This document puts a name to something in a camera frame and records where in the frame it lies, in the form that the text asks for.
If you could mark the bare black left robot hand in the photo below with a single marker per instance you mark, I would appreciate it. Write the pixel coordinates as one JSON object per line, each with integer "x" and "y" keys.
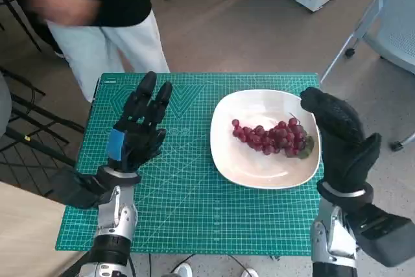
{"x": 139, "y": 137}

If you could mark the person's right hand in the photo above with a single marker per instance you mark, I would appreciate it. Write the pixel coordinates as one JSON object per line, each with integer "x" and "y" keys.
{"x": 61, "y": 1}

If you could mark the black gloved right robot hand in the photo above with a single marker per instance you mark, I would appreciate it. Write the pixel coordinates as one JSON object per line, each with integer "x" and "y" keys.
{"x": 343, "y": 147}

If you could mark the red toy grape bunch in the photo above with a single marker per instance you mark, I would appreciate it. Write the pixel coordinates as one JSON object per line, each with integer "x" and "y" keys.
{"x": 275, "y": 137}

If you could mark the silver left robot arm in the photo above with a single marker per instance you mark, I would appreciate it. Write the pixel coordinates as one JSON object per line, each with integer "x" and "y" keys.
{"x": 116, "y": 218}

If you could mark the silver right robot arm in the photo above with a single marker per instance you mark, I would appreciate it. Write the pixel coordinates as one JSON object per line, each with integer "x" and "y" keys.
{"x": 334, "y": 238}

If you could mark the white square plate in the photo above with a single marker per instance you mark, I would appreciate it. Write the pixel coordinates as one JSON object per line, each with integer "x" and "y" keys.
{"x": 259, "y": 170}

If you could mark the green cutting mat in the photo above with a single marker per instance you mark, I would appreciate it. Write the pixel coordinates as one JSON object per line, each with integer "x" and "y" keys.
{"x": 194, "y": 212}

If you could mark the grey rounded seat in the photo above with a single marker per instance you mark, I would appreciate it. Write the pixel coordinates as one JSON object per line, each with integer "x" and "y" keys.
{"x": 4, "y": 105}

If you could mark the grey mesh chair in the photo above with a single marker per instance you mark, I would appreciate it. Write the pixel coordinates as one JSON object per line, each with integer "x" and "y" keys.
{"x": 398, "y": 30}

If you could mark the white shoe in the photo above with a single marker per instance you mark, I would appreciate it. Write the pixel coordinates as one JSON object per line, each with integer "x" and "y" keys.
{"x": 183, "y": 270}
{"x": 249, "y": 273}

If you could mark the light wooden desk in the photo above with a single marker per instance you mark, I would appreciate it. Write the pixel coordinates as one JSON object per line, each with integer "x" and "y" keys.
{"x": 22, "y": 231}

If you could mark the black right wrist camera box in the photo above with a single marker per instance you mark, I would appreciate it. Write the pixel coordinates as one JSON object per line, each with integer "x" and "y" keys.
{"x": 386, "y": 235}

